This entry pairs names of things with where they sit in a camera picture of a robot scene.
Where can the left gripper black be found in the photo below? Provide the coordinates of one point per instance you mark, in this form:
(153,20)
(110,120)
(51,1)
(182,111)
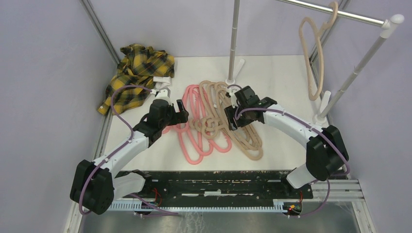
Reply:
(180,118)

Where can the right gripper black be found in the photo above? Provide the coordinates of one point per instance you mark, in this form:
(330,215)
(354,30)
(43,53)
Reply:
(231,111)

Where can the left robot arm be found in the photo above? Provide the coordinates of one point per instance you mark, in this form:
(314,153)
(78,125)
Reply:
(96,184)

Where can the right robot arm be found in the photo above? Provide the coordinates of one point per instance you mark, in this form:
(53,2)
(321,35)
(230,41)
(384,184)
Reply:
(326,154)

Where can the pink hanger middle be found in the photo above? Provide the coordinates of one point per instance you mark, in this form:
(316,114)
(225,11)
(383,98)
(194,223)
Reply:
(195,126)

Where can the pink hanger inner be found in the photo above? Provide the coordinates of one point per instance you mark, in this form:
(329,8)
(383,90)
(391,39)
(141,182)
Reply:
(215,146)

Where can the yellow plaid shirt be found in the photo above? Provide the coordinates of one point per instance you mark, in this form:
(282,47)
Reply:
(138,67)

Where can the clothes rack metal white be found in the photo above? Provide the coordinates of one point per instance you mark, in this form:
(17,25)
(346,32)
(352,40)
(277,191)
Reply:
(378,69)

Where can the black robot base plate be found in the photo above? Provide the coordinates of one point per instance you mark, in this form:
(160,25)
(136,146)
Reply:
(219,188)

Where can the white cable duct strip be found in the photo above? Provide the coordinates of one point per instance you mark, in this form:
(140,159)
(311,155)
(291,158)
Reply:
(138,206)

